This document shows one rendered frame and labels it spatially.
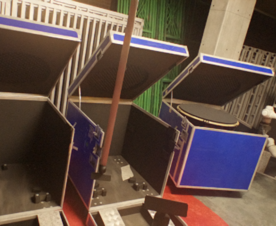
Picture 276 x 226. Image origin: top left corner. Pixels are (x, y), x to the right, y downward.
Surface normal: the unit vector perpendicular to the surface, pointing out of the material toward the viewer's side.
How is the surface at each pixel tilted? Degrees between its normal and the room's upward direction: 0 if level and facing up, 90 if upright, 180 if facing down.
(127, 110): 90
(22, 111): 90
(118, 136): 90
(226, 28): 90
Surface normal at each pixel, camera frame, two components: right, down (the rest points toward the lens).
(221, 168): 0.20, 0.30
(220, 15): -0.81, -0.01
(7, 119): 0.50, 0.33
